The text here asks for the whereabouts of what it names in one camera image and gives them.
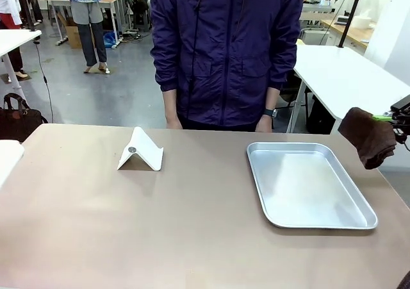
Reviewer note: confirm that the white tissue box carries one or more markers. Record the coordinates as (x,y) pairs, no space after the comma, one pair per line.
(362,20)

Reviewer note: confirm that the black tripod pole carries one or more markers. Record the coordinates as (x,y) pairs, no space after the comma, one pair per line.
(350,16)

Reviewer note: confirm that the white folding stand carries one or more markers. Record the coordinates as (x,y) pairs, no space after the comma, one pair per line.
(144,148)

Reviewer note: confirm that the wooden workbench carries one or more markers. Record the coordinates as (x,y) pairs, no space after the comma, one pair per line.
(349,31)

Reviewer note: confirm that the dark leather bag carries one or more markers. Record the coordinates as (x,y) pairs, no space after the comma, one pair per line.
(19,119)

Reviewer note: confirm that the dark wrist watch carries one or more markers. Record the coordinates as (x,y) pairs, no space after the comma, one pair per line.
(270,112)

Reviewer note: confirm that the person's right hand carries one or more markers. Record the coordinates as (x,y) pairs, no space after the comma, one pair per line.
(174,122)

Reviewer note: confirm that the person's purple jacket torso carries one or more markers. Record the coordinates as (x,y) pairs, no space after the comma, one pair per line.
(224,52)

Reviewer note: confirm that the small white table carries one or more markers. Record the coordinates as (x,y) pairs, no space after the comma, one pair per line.
(16,39)

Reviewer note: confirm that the person in floral shirt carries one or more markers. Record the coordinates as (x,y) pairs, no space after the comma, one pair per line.
(88,16)

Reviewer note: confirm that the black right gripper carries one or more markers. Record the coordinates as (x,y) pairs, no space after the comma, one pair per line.
(403,108)

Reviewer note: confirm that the blue plastic bag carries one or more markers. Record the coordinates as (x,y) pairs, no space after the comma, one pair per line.
(109,39)

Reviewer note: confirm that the cardboard box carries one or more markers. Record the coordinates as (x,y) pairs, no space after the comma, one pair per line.
(74,36)

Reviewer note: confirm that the person's left forearm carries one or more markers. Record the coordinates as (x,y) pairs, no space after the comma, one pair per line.
(272,98)

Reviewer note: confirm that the silver metal tray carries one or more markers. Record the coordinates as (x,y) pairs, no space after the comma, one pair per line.
(307,186)

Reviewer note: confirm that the person's left hand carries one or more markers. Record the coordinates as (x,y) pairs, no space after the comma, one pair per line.
(264,125)

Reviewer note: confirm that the person in white top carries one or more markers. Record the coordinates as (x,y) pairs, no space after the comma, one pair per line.
(9,20)

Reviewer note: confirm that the person's right forearm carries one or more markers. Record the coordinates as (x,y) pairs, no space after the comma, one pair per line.
(169,103)

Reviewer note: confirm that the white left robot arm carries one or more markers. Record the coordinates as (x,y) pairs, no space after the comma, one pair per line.
(9,161)

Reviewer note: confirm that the brown cloth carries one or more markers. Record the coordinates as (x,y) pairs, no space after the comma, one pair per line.
(368,138)

